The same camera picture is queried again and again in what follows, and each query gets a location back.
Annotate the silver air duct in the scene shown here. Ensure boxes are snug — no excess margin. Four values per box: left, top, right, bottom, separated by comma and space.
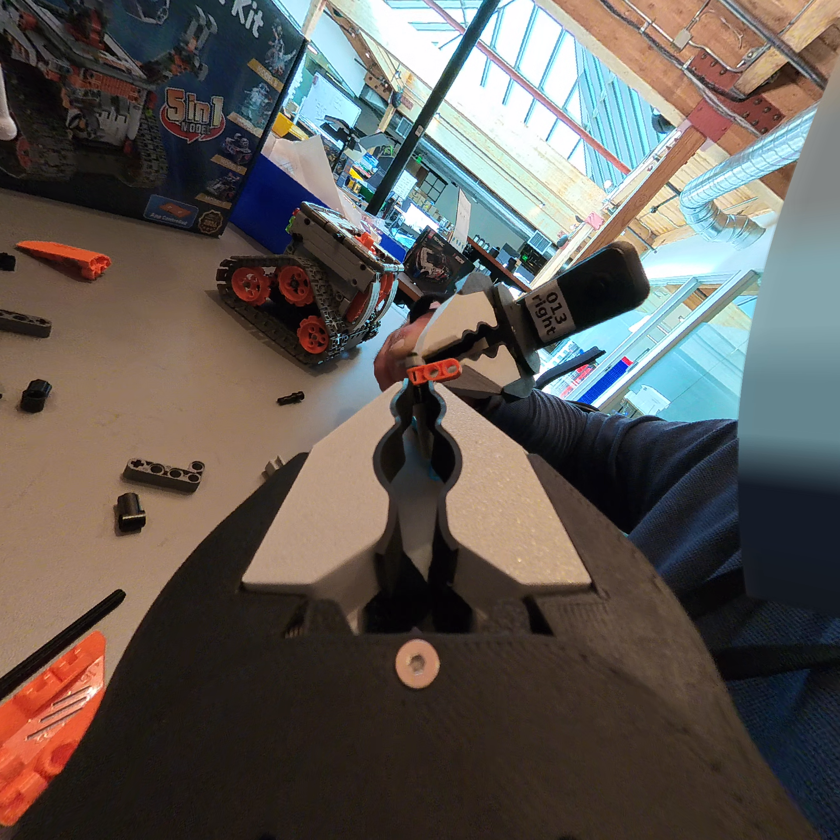
679, 112, 818, 250

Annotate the orange wedge plate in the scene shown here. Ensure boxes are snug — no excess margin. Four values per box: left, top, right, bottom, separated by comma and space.
0, 631, 107, 826

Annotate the black car model box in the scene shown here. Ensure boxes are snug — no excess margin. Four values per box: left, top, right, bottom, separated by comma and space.
402, 226, 475, 296

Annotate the black steel column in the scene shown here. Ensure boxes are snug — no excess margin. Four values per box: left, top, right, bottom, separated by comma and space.
364, 0, 503, 214

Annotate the person's right forearm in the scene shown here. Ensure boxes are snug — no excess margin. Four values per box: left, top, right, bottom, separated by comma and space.
482, 387, 742, 572

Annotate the wooden side table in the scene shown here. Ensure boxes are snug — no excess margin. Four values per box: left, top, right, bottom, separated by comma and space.
467, 236, 546, 293

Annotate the blue toy box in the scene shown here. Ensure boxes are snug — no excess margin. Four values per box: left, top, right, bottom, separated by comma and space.
0, 0, 308, 238

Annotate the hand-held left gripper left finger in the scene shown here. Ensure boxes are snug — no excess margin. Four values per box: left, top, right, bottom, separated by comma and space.
241, 384, 411, 631

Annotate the dark grey beam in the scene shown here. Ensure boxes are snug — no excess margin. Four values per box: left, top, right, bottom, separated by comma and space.
0, 308, 52, 339

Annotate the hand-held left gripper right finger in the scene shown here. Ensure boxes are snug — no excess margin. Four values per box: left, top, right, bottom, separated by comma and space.
427, 384, 592, 611

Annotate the person's right hand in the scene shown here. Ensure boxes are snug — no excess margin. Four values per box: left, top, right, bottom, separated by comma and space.
374, 314, 434, 392

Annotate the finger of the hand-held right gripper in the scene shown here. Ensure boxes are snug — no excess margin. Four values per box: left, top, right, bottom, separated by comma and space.
451, 346, 522, 403
419, 292, 508, 364

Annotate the black axle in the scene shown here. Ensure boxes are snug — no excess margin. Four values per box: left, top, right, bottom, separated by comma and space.
0, 588, 127, 700

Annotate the tracked toy vehicle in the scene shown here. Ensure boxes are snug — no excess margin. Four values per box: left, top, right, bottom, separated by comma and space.
215, 202, 404, 367

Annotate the grey angled liftarm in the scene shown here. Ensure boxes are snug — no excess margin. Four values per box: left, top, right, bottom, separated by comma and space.
122, 457, 206, 493

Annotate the blue tote with white paper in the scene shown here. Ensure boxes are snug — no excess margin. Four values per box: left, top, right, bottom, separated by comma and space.
228, 134, 395, 260

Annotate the person's blue clothing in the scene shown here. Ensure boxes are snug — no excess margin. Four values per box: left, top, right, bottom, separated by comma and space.
630, 525, 840, 840

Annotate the orange brick with holes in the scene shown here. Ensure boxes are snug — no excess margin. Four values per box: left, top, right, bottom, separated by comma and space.
14, 240, 112, 282

